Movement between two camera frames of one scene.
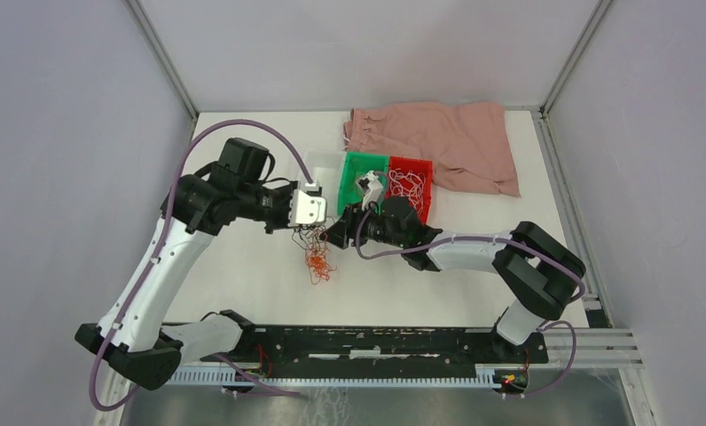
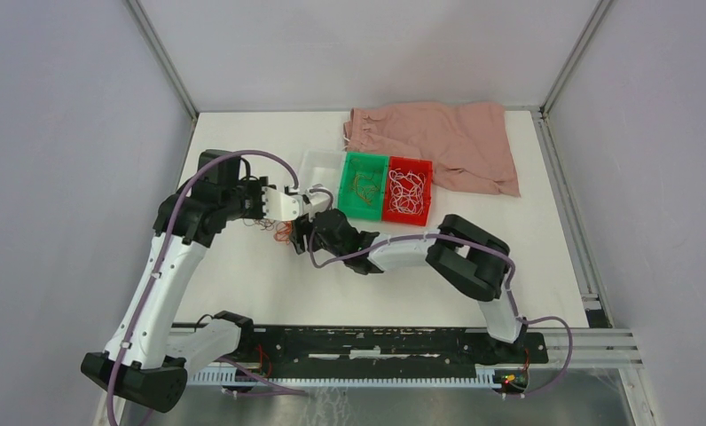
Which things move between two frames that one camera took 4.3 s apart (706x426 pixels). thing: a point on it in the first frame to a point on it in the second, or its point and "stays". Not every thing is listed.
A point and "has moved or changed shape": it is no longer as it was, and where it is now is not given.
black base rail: [374, 348] stays
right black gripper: [339, 232] to [302, 225]
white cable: [408, 185] stays
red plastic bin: [411, 178] stays
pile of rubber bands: [317, 257] has moved or changed shape
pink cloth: [466, 142] stays
